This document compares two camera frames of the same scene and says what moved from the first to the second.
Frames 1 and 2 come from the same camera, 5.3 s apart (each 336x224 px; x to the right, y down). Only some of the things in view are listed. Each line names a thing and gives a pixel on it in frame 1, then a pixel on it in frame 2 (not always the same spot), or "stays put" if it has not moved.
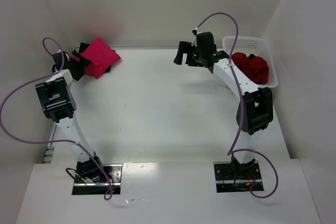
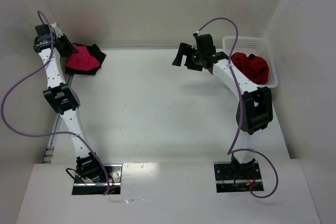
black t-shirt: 83,45 to 95,51
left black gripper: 79,64 to 66,46
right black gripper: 189,54 stays put
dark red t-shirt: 255,67 stays put
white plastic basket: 258,46 stays put
